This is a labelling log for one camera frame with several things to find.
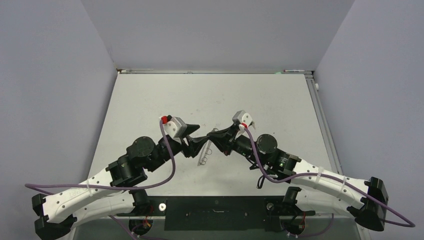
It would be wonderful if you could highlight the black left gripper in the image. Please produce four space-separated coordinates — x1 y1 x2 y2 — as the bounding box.
146 124 209 172

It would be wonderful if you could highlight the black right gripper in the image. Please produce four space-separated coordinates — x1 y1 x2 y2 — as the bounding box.
208 122 266 166

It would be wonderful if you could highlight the metal ring plate with keyrings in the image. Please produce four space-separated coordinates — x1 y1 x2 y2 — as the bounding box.
197 140 213 167

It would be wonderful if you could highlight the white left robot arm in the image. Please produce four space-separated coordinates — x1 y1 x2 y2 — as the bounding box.
26 120 210 240

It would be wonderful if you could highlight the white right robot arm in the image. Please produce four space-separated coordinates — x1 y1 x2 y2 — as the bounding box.
207 124 389 232

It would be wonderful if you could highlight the key with black tag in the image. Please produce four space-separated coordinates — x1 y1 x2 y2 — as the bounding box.
249 121 256 130

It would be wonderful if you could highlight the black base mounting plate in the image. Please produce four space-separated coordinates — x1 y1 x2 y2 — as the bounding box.
145 196 316 232

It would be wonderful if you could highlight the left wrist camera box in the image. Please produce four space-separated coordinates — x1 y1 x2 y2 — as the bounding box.
160 115 188 139

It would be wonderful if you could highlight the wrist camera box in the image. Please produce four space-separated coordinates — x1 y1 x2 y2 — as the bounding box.
232 110 254 127
160 115 188 139

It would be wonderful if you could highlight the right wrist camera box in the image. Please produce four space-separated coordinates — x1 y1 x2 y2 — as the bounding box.
232 110 254 127

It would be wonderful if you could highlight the aluminium rail back edge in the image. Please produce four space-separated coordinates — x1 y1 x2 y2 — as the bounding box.
116 68 314 75

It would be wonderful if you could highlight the aluminium rail edge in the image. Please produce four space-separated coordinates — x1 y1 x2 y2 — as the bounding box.
304 71 343 174
116 68 314 75

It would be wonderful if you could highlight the aluminium rail right edge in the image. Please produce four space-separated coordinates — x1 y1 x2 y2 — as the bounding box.
304 71 343 174

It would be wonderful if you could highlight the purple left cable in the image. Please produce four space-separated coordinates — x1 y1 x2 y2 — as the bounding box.
24 119 176 240

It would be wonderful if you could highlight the purple cable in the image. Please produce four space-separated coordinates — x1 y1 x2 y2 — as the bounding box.
243 125 416 229
24 119 176 240

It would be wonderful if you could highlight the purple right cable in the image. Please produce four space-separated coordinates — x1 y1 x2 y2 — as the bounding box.
243 125 416 229

